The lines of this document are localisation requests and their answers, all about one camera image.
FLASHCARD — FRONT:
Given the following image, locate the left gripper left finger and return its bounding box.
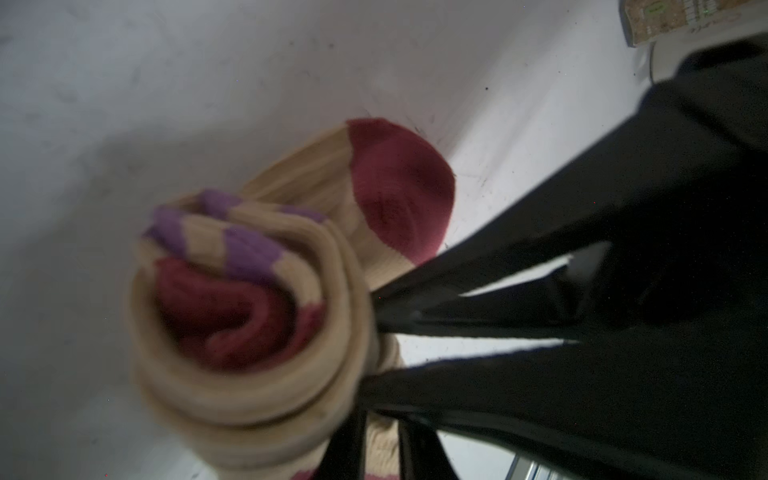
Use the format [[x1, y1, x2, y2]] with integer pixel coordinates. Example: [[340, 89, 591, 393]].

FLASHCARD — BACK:
[[313, 409, 367, 480]]

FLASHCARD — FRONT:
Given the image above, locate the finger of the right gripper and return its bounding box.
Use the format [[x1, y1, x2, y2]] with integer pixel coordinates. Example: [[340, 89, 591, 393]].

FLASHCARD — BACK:
[[359, 324, 767, 479]]

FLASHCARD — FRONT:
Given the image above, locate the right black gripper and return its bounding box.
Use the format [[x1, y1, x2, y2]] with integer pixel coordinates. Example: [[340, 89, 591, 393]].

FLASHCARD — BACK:
[[374, 35, 767, 479]]

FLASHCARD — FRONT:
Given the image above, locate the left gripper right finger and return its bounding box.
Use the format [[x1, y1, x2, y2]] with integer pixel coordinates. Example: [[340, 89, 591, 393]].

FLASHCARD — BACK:
[[398, 420, 458, 480]]

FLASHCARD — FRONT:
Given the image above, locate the black grey argyle sock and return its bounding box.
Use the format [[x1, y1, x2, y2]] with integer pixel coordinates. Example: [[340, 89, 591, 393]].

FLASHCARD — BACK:
[[619, 0, 749, 47]]

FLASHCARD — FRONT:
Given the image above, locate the beige maroon striped sock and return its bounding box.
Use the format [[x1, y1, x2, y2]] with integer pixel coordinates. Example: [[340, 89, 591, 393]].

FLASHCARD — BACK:
[[127, 118, 455, 479]]

